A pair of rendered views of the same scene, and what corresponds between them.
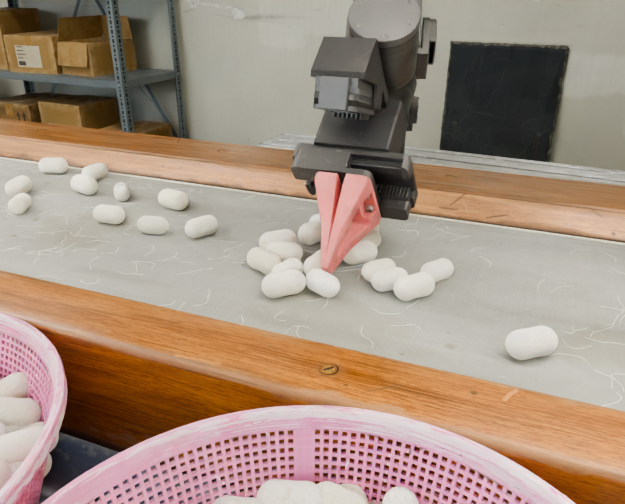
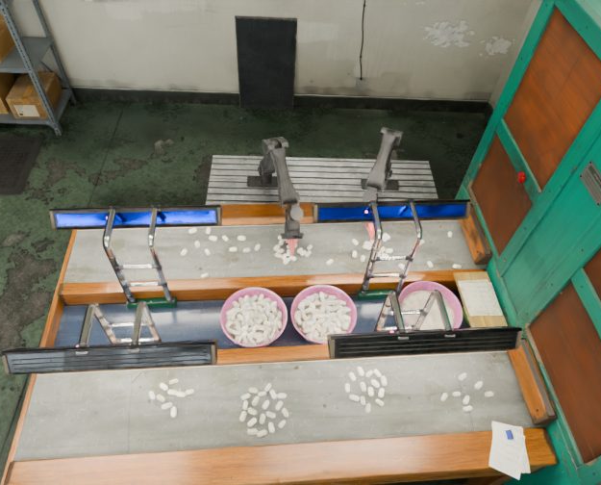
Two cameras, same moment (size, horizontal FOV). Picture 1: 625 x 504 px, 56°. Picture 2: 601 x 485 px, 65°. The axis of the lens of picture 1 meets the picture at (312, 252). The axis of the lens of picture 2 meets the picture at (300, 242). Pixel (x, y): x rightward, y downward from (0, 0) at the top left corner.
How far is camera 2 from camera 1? 1.71 m
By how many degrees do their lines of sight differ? 35
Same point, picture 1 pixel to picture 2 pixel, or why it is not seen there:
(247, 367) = (296, 283)
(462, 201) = (306, 218)
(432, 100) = (229, 46)
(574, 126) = (304, 56)
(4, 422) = (266, 301)
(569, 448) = (338, 281)
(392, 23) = (298, 215)
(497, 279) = (319, 244)
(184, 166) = (231, 220)
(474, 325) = (319, 259)
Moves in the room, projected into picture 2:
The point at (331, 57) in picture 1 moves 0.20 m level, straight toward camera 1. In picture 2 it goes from (290, 226) to (311, 262)
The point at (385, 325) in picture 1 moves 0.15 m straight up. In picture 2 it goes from (307, 264) to (309, 242)
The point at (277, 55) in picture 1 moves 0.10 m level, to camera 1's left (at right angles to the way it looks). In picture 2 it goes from (123, 24) to (110, 26)
